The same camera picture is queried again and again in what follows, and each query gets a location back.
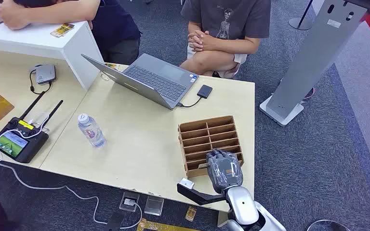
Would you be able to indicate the left hand of person in grey top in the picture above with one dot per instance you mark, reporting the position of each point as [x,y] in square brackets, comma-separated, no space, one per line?
[204,39]

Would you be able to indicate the right hand of person in grey top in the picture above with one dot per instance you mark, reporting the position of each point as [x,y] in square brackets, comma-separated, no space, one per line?
[193,44]

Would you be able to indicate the left hand of person in dark top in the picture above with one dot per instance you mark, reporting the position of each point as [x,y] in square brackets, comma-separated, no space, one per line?
[11,17]

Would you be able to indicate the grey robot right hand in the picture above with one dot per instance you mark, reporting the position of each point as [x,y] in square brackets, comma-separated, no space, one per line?
[225,172]

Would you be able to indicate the small card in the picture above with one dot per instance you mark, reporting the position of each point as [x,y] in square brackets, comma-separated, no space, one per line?
[203,165]

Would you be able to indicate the left forearm of person in grey top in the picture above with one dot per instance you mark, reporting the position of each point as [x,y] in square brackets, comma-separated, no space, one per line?
[236,45]

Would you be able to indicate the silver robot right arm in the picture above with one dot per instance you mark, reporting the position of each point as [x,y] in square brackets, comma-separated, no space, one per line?
[242,205]

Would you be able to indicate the left forearm of person in dark top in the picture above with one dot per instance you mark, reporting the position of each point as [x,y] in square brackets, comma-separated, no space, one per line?
[60,11]

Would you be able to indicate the person in grey top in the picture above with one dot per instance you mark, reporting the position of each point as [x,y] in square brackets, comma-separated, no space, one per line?
[229,19]

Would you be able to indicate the brown slotted card organiser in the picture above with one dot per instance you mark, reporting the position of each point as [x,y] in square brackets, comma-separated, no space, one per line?
[204,134]

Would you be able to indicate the yellow patterned card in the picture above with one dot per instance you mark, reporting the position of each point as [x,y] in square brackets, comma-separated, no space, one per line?
[62,30]

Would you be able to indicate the person in dark top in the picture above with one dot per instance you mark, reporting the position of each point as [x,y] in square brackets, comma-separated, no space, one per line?
[114,32]

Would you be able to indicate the white desk shelf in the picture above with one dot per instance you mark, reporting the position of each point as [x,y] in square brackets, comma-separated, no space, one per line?
[38,39]

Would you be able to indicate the white desk leg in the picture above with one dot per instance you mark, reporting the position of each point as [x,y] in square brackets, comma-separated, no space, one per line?
[222,220]

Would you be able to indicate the black external drive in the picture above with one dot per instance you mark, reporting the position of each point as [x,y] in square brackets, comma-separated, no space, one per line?
[204,91]

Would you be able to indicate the grey laptop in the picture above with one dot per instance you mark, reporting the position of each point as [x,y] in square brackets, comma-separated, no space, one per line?
[159,79]

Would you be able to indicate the grey hub device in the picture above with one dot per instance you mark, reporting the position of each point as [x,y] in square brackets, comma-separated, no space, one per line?
[45,74]

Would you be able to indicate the grey floor cover plate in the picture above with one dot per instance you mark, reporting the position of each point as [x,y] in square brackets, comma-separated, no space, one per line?
[154,205]

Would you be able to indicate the round pole stand base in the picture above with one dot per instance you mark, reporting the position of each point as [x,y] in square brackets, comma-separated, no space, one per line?
[300,24]

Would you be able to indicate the floor socket box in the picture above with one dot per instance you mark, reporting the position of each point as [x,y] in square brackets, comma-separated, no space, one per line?
[129,201]

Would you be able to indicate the grey kiosk stand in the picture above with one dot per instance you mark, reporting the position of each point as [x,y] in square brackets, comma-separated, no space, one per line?
[316,57]

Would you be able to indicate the shoe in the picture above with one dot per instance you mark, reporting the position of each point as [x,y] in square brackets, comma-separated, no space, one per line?
[309,93]

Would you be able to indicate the black floor plate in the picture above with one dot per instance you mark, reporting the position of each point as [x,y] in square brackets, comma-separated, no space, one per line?
[114,221]

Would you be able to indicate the black remote controller with antennas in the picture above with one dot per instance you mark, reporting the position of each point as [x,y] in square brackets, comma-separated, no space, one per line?
[22,143]

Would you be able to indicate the clear plastic water bottle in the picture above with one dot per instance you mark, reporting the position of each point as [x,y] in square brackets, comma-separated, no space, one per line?
[91,131]

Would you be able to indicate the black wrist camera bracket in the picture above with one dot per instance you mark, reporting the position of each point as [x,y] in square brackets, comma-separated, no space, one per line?
[201,197]

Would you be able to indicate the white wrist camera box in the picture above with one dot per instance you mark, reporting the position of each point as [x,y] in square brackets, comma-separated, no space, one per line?
[186,183]

